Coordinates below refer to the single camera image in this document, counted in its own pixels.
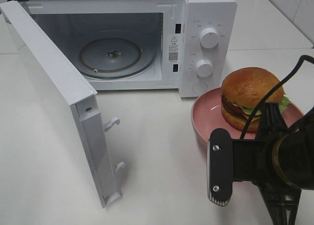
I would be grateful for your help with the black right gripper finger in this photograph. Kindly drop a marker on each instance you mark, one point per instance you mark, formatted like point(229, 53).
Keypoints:
point(220, 167)
point(272, 125)

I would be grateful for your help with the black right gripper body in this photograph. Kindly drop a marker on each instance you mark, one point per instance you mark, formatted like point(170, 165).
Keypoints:
point(252, 161)

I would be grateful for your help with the pink plate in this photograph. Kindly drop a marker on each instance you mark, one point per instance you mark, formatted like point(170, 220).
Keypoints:
point(206, 116)

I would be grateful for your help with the burger with lettuce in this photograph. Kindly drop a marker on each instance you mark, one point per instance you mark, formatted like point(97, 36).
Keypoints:
point(242, 90)

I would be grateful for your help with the round door release button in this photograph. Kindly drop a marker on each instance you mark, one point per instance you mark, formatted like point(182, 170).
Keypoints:
point(199, 88)

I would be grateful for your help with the white microwave door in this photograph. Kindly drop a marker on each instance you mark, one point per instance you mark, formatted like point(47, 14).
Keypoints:
point(68, 99)

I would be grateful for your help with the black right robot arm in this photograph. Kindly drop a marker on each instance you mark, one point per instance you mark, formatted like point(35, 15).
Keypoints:
point(279, 161)

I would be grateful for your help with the white lower timer knob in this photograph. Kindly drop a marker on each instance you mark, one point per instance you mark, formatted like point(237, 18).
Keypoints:
point(203, 68)

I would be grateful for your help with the white upper power knob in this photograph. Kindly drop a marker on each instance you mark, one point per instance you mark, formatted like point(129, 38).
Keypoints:
point(209, 37)

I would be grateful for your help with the white microwave oven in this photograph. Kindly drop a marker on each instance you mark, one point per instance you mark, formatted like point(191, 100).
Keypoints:
point(72, 24)

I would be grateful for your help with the warning label sticker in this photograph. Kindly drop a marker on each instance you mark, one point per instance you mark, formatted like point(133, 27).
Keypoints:
point(173, 47)

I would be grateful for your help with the glass microwave turntable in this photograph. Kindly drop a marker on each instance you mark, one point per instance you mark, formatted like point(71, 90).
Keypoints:
point(114, 58)

